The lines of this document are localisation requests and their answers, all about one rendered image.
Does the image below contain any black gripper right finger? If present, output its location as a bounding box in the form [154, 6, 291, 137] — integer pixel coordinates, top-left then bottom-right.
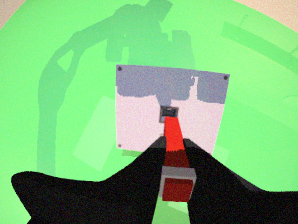
[182, 137, 298, 224]

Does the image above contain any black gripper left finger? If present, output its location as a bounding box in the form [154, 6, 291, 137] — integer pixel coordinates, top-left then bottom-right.
[11, 136, 166, 224]

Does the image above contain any dark red peg with grey band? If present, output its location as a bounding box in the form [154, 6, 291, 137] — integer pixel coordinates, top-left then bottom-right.
[160, 117, 197, 202]

